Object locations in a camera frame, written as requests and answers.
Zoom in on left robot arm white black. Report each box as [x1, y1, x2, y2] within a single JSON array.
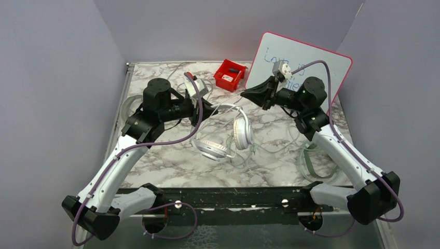
[[62, 73, 214, 246]]

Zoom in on grey headphones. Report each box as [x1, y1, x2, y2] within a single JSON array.
[[119, 94, 143, 124]]

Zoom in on green headphones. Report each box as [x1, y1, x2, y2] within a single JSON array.
[[297, 143, 342, 184]]

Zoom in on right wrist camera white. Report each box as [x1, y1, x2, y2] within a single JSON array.
[[272, 60, 293, 83]]

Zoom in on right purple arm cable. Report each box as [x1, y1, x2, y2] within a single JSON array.
[[291, 60, 405, 238]]

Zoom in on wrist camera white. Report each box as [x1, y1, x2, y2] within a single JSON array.
[[272, 60, 293, 83], [184, 72, 209, 101]]

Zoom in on pink framed whiteboard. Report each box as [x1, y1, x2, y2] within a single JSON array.
[[245, 32, 352, 112]]

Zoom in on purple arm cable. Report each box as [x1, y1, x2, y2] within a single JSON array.
[[71, 72, 204, 247], [291, 60, 405, 238]]

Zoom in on white headphones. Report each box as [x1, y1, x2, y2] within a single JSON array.
[[190, 103, 254, 162]]

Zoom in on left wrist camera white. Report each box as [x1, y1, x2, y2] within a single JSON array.
[[184, 72, 209, 101]]

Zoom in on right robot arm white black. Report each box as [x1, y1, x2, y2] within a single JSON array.
[[240, 76, 404, 225]]

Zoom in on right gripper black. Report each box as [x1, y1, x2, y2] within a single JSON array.
[[242, 75, 307, 113]]

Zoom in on red plastic bin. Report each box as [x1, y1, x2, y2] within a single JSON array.
[[214, 59, 247, 92]]

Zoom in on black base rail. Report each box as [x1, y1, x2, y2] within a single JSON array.
[[134, 187, 333, 226]]

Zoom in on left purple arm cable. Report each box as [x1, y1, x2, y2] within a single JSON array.
[[71, 72, 204, 247]]

